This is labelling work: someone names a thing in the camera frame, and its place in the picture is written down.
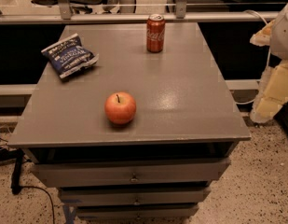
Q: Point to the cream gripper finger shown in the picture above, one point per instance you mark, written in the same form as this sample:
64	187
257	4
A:
262	37
272	94

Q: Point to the blue chip bag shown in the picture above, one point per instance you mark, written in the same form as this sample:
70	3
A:
68	56

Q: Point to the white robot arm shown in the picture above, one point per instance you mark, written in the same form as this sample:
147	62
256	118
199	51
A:
278	45

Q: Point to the red coke can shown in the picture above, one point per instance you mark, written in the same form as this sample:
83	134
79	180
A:
155	31

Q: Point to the grey metal railing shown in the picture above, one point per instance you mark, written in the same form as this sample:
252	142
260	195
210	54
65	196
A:
26	11

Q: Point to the red apple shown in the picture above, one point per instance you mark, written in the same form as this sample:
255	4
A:
120	108

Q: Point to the bottom grey drawer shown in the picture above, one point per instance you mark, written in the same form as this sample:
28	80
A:
137	212

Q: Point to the grey drawer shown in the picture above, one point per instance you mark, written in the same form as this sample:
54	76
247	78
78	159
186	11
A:
137	212
107	197
67	175

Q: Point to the middle grey drawer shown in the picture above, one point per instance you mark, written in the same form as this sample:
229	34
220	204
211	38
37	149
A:
107	197

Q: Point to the top grey drawer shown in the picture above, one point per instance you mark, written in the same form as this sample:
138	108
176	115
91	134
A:
67	175

